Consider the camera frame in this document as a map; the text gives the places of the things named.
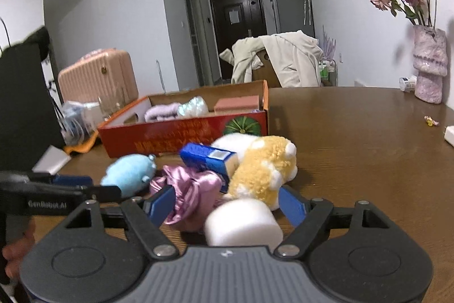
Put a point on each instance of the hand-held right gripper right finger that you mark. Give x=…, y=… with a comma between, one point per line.
x=292, y=205

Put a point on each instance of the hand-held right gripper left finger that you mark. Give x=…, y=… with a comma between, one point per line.
x=161, y=205

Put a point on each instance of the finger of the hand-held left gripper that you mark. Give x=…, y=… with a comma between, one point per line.
x=74, y=180
x=106, y=193

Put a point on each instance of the light blue plush toy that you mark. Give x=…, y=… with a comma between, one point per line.
x=129, y=173

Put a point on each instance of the pink satin scrunchie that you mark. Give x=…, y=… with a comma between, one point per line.
x=191, y=193

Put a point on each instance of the yellow and white plush toy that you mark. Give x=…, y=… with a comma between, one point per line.
x=262, y=171

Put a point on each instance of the white foam roll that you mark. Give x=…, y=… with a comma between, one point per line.
x=241, y=225

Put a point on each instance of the blue and white carton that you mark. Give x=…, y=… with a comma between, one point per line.
x=202, y=155

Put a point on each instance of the red cardboard box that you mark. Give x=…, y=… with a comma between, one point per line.
x=159, y=136

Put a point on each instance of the lavender plush toy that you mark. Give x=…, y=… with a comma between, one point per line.
x=159, y=113

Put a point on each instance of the iridescent pouch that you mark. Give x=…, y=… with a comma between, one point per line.
x=193, y=106

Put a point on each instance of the pink layered sponge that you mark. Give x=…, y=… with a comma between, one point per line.
x=237, y=103

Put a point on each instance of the person's left hand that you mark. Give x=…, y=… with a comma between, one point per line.
x=17, y=253

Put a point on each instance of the white paper sheet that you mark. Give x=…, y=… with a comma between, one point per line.
x=51, y=159

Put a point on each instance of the blue and white packet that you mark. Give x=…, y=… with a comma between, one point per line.
x=76, y=118

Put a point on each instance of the clear glass jar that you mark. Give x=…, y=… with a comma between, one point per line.
x=110, y=107

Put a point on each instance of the black paper bag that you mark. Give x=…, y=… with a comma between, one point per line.
x=24, y=104

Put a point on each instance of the pink suitcase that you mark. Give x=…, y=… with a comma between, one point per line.
x=99, y=75

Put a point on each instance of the small storage cart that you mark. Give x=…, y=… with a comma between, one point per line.
x=326, y=72

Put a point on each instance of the brown chair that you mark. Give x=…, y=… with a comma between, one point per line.
x=266, y=70

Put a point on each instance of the black cap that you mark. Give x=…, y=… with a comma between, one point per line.
x=40, y=40

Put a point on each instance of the white coat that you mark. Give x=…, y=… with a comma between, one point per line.
x=291, y=58

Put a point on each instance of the wrapped candy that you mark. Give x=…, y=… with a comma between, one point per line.
x=431, y=121

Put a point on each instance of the small white jar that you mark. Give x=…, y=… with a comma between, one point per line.
x=408, y=83

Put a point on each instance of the grey interior door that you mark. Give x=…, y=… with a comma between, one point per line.
x=195, y=40

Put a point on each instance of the white charger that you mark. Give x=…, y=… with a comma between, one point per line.
x=449, y=136

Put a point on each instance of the dark entrance door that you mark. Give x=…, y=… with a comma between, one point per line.
x=223, y=36

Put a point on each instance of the grey refrigerator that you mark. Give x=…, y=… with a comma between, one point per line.
x=291, y=15

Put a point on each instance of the hanging umbrella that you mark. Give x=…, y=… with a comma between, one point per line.
x=305, y=1

